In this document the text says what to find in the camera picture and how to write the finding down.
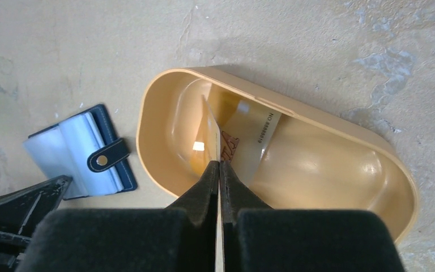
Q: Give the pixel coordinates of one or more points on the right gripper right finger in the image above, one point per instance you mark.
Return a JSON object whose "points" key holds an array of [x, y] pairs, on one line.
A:
{"points": [[257, 237]]}

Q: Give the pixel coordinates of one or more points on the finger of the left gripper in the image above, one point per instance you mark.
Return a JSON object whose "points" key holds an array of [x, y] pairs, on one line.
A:
{"points": [[21, 212]]}

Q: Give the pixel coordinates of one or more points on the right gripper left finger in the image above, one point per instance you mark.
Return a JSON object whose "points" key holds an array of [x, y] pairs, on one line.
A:
{"points": [[179, 237]]}

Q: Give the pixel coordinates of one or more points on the blue leather card holder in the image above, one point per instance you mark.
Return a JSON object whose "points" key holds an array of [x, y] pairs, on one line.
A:
{"points": [[86, 148]]}

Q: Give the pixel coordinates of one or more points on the beige credit card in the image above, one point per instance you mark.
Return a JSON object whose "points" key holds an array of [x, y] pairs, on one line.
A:
{"points": [[213, 150], [246, 130]]}

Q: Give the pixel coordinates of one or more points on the tan oval plastic tray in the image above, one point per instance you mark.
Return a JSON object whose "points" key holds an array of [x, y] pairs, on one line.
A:
{"points": [[315, 160]]}

